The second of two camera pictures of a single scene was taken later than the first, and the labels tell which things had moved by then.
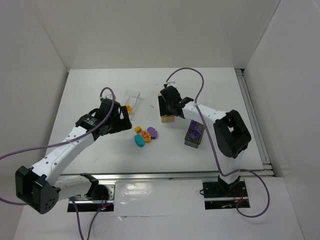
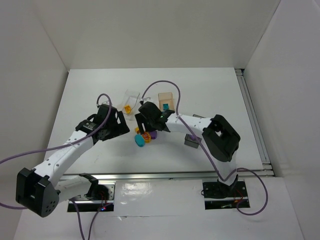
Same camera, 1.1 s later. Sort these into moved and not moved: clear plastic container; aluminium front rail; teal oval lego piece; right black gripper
Moved: right black gripper
Not moved: clear plastic container; teal oval lego piece; aluminium front rail
